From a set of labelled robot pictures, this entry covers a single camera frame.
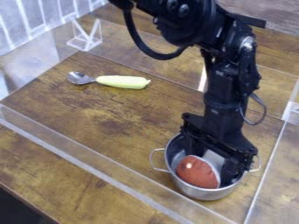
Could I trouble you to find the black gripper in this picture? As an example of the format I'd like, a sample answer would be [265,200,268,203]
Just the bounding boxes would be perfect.
[181,112,257,187]

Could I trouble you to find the red and white plush mushroom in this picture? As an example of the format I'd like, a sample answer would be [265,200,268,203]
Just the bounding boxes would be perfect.
[172,150,224,189]

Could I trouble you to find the silver pot with handles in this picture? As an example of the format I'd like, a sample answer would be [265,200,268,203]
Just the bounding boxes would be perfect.
[149,134,261,201]

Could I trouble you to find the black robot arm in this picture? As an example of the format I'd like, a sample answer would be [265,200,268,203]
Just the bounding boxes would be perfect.
[108,0,260,186]

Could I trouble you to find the clear acrylic triangle stand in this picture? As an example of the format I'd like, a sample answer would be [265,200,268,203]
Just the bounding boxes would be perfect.
[66,19,102,52]

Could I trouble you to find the spoon with yellow handle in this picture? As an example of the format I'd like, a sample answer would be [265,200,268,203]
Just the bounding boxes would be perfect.
[66,72,150,89]

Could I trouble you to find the black wall strip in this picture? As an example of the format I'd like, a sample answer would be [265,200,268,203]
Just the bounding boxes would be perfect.
[229,13,266,29]

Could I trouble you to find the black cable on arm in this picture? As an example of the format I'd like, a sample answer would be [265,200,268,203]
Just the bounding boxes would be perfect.
[116,0,188,61]

